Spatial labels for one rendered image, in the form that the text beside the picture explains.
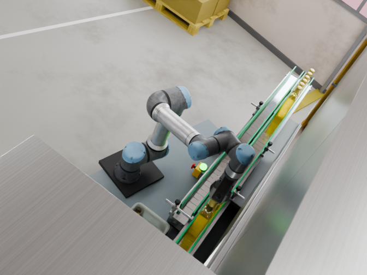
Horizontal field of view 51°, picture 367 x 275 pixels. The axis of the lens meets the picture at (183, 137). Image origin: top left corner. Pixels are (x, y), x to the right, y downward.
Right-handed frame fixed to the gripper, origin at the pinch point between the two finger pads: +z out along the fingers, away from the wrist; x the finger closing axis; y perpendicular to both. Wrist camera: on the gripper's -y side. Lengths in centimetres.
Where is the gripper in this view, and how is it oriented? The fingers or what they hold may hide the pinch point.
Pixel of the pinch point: (214, 200)
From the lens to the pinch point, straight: 179.0
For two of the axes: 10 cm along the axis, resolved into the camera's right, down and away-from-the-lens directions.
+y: 5.1, -5.3, 6.7
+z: -2.8, 6.4, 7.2
